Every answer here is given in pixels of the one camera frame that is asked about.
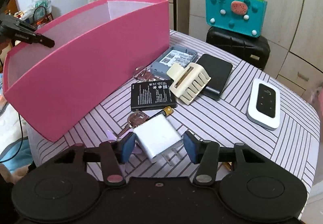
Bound silver keys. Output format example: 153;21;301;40
117;111;148;138

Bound white usb wall charger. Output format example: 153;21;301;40
134;114;183;164

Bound black gold aa battery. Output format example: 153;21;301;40
146;106;174;121

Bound white mobile wifi router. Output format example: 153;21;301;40
246;79;281;130

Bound black phone battery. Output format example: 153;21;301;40
130;80;177;111

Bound cream claw hair clip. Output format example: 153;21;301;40
166;63;211;105

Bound pink cardboard storage box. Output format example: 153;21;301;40
3;0;170;142

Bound black power bank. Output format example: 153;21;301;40
197;54;233;101

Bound grey device back cover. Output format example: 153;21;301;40
149;45;198;80

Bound striped white tablecloth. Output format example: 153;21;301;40
27;31;320;189

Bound black hard suitcase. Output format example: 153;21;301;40
206;26;271;71

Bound teal felt handbag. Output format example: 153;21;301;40
205;0;267;37

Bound white wardrobe cabinet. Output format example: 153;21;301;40
176;0;322;97

